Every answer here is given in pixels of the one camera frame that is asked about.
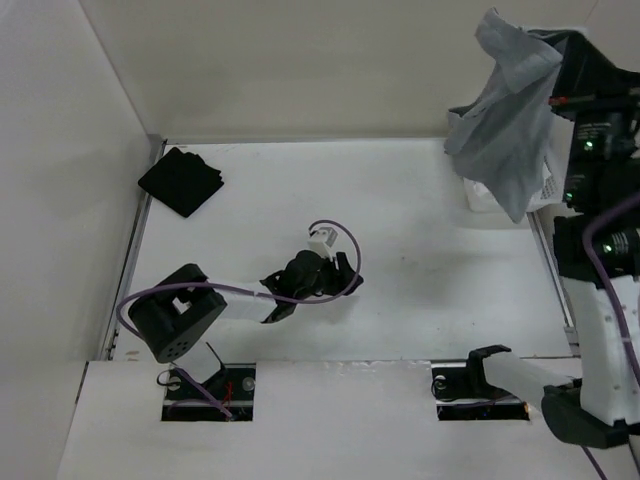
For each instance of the metal table edge rail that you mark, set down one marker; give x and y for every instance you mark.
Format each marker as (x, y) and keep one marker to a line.
(134, 230)

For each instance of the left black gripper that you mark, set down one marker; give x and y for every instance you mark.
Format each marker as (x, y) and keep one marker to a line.
(343, 280)

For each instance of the white plastic laundry basket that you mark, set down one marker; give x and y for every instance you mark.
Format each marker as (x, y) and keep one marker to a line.
(481, 200)

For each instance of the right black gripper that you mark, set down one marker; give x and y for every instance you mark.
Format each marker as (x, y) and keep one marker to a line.
(587, 81)

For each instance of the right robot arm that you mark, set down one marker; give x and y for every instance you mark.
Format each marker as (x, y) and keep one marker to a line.
(597, 253)

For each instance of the grey tank top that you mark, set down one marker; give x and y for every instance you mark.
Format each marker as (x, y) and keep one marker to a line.
(501, 139)

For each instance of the folded black tank top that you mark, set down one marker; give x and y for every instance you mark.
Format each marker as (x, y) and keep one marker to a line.
(182, 181)

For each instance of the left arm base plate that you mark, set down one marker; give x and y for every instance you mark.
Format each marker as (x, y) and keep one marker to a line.
(233, 385)

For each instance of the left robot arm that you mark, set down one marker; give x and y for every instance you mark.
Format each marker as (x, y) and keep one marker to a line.
(173, 317)

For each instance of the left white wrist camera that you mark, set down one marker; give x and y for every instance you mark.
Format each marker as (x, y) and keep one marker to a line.
(321, 241)

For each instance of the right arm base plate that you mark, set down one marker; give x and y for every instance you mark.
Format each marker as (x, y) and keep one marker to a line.
(457, 400)

